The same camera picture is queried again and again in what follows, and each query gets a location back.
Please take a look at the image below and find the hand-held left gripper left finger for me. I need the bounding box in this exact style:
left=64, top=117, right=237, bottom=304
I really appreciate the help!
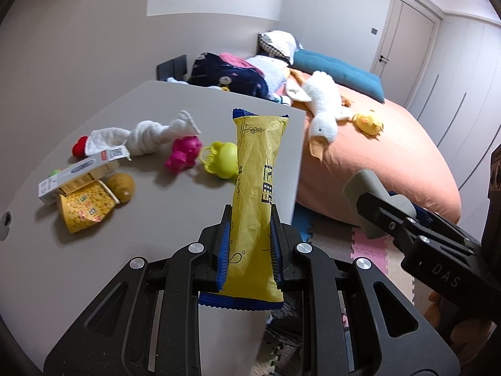
left=43, top=204, right=233, bottom=376

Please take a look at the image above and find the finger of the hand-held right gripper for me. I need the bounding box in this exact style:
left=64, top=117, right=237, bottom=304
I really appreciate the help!
left=387, top=191, right=464, bottom=231
left=355, top=191, right=477, bottom=256

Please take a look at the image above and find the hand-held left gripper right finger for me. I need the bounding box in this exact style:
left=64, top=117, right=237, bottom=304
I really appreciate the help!
left=269, top=207, right=462, bottom=376

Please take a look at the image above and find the yellow snack packet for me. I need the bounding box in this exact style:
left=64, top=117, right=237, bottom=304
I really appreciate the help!
left=198, top=108, right=290, bottom=313

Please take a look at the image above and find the person's right hand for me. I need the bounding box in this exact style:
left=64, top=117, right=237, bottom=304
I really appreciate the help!
left=426, top=290, right=494, bottom=361

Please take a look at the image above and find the bed with orange sheet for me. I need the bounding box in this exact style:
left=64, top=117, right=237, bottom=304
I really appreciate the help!
left=270, top=86, right=462, bottom=226

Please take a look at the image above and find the pastel foam floor mat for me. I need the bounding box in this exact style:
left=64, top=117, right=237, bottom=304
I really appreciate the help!
left=250, top=204, right=431, bottom=376

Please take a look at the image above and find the yellow chick plush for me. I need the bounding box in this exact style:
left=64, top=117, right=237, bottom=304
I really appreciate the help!
left=352, top=110, right=384, bottom=139

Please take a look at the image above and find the yellow-green plastic toy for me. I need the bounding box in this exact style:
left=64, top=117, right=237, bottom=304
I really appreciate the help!
left=200, top=141, right=239, bottom=179

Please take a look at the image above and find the pink plastic toy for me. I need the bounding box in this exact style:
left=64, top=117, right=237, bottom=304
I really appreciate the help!
left=164, top=135, right=203, bottom=173

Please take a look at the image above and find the brown round ball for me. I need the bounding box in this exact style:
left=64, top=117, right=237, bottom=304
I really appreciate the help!
left=106, top=173, right=136, bottom=203

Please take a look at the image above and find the white wardrobe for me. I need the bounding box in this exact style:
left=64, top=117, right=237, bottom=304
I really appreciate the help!
left=407, top=19, right=501, bottom=204

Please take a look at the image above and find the white goose plush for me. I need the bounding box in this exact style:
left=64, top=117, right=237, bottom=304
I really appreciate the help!
left=284, top=68, right=355, bottom=161

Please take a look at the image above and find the white twisted cloth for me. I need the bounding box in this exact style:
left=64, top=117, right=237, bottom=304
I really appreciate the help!
left=85, top=110, right=202, bottom=158

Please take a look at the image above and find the yellow paper cup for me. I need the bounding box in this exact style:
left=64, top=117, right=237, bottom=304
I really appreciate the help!
left=58, top=180, right=120, bottom=235

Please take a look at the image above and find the blue cushion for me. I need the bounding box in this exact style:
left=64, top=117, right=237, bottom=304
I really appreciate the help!
left=292, top=49, right=386, bottom=104

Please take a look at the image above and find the white cardboard box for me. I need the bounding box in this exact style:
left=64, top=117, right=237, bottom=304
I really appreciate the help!
left=38, top=147, right=132, bottom=204

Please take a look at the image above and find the beige door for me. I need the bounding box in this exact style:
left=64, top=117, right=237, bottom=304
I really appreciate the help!
left=372, top=0, right=437, bottom=106

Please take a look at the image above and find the navy printed blanket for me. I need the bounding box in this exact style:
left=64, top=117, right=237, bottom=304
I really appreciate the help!
left=187, top=52, right=269, bottom=98

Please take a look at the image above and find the white patterned quilt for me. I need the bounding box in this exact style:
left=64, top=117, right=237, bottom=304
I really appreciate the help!
left=246, top=55, right=292, bottom=95

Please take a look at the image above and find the red heart plush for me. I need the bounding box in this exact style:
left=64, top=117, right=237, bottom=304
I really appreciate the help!
left=72, top=136, right=90, bottom=157

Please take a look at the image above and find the pink cloth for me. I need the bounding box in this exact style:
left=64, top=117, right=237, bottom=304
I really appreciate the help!
left=218, top=52, right=264, bottom=75

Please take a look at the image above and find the checkered pillow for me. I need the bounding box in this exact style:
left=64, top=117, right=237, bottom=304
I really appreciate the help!
left=258, top=31, right=302, bottom=65

